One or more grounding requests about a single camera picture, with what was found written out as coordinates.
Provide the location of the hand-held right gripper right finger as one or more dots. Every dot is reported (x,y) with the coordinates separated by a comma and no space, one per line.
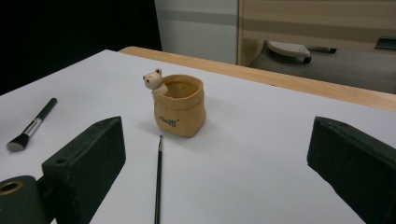
(358,161)

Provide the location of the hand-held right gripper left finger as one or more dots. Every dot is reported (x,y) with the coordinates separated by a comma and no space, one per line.
(87,161)

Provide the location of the black makeup brush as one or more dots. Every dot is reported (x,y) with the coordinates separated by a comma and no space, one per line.
(43,112)

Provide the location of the thin black paintbrush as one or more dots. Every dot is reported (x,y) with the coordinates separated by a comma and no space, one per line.
(159,174)

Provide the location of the tan ceramic bear pot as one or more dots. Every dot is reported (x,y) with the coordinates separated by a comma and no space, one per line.
(183,115)

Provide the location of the office chair base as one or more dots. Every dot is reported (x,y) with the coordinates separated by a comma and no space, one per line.
(288,49)

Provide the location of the black curtain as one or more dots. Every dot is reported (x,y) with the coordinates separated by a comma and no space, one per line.
(62,31)

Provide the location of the wooden table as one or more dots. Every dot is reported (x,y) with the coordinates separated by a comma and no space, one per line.
(249,74)

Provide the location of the wooden desk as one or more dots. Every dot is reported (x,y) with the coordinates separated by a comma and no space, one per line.
(311,18)

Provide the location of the white cabinet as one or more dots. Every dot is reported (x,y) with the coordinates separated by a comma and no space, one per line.
(199,40)

